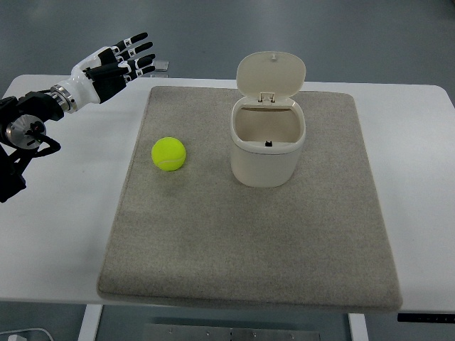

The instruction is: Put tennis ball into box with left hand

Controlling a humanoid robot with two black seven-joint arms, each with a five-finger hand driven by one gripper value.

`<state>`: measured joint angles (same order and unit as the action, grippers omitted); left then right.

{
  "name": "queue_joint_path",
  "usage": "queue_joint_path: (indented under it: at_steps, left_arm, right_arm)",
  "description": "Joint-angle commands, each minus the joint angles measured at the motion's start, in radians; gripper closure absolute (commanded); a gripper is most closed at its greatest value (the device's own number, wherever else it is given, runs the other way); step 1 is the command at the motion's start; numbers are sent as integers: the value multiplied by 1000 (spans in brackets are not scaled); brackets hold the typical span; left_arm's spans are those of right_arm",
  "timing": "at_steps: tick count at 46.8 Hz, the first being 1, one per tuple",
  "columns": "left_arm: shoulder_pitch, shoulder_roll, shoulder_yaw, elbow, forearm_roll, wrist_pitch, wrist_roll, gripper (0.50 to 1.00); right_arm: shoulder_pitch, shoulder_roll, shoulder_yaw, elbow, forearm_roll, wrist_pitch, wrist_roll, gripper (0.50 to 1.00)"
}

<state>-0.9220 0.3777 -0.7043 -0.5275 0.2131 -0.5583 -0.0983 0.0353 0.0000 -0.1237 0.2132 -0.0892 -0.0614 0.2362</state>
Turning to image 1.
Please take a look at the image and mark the white table leg right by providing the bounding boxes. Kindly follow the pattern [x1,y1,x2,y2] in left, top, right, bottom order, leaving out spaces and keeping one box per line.
[348,313,369,341]

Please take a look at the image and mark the grey metal floor plate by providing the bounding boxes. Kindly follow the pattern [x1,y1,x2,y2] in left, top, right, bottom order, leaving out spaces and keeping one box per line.
[142,324,321,341]

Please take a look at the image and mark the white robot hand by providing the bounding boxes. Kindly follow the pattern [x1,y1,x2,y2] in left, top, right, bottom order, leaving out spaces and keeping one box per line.
[50,32,156,113]

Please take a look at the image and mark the black table control panel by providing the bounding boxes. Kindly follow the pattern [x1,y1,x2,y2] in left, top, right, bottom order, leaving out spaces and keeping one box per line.
[397,313,455,324]

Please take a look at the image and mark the beige felt mat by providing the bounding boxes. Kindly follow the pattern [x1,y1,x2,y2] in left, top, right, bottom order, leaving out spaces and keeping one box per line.
[97,86,402,312]

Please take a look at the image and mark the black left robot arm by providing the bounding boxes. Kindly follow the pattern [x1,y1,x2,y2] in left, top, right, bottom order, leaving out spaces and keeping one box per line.
[1,33,155,202]

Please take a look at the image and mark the white object on floor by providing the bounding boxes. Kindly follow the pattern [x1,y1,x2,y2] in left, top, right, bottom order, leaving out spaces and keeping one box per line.
[1,328,54,341]

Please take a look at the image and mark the clear acrylic stand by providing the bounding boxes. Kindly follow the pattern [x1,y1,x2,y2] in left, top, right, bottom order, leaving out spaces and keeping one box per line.
[149,60,169,78]

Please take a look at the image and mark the beige bin with open lid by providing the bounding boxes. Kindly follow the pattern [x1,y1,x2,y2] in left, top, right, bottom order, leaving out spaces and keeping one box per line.
[230,51,306,188]

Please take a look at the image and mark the white table leg left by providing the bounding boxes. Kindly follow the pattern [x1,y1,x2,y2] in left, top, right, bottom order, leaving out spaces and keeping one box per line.
[77,304,103,341]

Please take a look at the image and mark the yellow tennis ball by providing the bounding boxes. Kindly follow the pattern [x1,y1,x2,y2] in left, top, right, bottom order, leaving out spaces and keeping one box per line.
[151,136,186,171]

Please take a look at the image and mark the white table leg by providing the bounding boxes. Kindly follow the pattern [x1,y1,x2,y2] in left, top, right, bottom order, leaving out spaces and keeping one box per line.
[348,313,369,341]
[77,304,103,341]

